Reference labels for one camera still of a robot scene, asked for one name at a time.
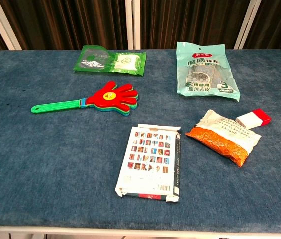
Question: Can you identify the red green hand clapper toy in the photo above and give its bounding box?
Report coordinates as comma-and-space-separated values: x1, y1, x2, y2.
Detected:
30, 80, 139, 117

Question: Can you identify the white picture card box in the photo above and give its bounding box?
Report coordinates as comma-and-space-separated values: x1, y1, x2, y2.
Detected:
114, 123, 182, 203

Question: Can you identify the green plastic package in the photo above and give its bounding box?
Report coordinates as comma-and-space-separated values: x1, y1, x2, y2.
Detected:
73, 45, 147, 77

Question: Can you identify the teal cleaning cloth package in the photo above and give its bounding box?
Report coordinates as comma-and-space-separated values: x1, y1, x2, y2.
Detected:
176, 41, 241, 102

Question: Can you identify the orange white snack packet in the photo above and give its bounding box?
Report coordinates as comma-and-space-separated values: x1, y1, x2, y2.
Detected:
185, 109, 262, 168

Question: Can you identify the blue felt table cover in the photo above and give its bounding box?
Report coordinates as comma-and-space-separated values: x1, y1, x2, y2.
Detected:
0, 49, 281, 228

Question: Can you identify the small white red box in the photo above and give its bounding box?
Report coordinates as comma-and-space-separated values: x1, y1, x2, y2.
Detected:
235, 108, 272, 129

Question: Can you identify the dark brown curtain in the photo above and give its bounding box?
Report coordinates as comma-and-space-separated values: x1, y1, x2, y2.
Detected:
0, 0, 281, 51

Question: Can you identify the white frame post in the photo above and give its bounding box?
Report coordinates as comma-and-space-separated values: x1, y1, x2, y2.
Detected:
124, 0, 141, 50
0, 0, 22, 50
233, 0, 262, 50

